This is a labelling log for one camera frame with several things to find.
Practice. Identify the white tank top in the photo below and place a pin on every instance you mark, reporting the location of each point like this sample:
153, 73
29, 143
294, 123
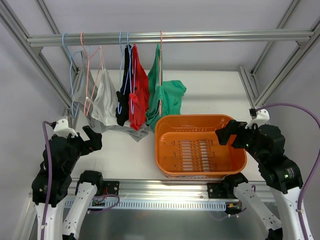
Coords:
106, 101

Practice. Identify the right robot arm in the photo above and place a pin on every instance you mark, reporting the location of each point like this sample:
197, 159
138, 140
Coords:
265, 144

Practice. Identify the orange plastic basket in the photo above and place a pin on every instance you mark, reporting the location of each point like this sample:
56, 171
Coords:
186, 146

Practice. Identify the green tank top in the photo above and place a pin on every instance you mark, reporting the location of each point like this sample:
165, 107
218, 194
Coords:
172, 93

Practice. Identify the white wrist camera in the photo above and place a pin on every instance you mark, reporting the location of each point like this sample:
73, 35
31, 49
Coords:
62, 128
258, 118

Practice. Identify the aluminium front rail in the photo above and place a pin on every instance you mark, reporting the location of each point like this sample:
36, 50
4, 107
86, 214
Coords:
168, 190

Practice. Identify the pink wire hanger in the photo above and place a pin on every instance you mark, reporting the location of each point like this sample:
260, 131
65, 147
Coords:
160, 72

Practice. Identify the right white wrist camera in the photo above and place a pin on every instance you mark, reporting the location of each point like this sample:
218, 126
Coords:
258, 118

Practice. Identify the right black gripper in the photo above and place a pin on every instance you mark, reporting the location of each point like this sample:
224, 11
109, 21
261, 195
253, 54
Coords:
236, 135

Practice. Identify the left aluminium frame post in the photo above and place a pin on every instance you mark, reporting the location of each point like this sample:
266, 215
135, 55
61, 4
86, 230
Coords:
20, 35

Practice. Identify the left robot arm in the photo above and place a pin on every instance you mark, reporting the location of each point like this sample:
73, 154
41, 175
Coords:
50, 186

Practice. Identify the aluminium frame post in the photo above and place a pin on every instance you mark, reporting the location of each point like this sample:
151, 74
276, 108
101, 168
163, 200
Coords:
20, 35
277, 60

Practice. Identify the light blue hanger far left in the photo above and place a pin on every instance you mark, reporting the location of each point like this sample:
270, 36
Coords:
74, 109

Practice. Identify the slotted cable duct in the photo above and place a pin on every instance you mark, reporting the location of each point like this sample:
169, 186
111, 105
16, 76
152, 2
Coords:
171, 205

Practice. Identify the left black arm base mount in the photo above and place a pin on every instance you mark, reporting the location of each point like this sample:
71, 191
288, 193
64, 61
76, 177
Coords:
108, 187

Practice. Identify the aluminium hanging rail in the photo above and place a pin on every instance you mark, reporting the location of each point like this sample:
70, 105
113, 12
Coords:
115, 38

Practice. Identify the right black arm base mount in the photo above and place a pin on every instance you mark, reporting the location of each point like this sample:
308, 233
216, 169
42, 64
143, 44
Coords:
215, 190

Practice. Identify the red tank top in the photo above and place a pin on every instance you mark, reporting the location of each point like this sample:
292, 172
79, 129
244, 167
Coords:
139, 96

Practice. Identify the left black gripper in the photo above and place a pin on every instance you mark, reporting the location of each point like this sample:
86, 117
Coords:
81, 144

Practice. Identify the grey tank top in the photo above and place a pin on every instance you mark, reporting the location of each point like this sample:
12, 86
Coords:
96, 125

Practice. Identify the black tank top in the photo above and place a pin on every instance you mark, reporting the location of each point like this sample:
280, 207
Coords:
122, 110

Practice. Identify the right aluminium frame post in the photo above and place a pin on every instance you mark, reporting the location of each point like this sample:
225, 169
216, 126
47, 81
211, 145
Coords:
277, 60

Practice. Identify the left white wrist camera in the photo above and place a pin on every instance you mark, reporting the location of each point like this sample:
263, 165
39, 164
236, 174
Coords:
62, 128

